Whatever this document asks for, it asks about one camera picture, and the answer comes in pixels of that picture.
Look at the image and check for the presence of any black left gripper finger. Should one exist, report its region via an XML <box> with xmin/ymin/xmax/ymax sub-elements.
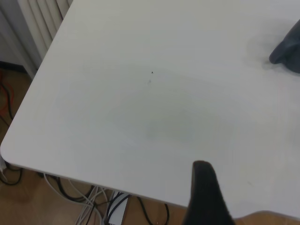
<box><xmin>182</xmin><ymin>160</ymin><xmax>235</xmax><ymax>225</ymax></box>

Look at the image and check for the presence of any grey ceramic cup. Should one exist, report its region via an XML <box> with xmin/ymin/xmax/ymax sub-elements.
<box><xmin>269</xmin><ymin>18</ymin><xmax>300</xmax><ymax>74</ymax></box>

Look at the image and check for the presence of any white power strip box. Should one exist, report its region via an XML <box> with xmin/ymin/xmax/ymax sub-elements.
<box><xmin>105</xmin><ymin>191</ymin><xmax>130</xmax><ymax>225</ymax></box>

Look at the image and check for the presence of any black cable by power strip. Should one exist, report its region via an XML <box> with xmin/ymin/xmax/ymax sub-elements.
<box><xmin>136</xmin><ymin>196</ymin><xmax>171</xmax><ymax>225</ymax></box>

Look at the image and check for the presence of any white cable bundle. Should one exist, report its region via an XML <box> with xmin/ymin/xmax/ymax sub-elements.
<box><xmin>44</xmin><ymin>172</ymin><xmax>110</xmax><ymax>225</ymax></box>

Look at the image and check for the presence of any black cable under table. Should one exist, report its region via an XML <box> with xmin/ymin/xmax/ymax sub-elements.
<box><xmin>55</xmin><ymin>176</ymin><xmax>96</xmax><ymax>205</ymax></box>

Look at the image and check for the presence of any looped black floor cable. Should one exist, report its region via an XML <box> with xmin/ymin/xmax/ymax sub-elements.
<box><xmin>0</xmin><ymin>161</ymin><xmax>24</xmax><ymax>186</ymax></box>

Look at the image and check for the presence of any thin black floor cable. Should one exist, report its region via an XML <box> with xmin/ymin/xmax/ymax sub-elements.
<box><xmin>4</xmin><ymin>85</ymin><xmax>15</xmax><ymax>120</ymax></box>

